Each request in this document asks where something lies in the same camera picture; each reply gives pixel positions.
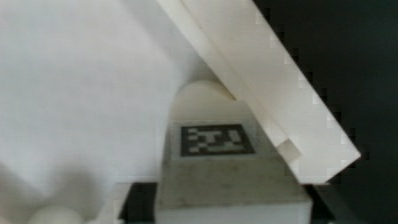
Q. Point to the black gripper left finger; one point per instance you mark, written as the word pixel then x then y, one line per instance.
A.
pixel 137 212

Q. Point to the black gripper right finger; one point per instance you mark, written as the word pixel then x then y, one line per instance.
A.
pixel 321 214

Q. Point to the white leg with tag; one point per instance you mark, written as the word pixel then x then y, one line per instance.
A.
pixel 225 184

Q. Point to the white square tabletop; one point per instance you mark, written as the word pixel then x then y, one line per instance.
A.
pixel 98 58

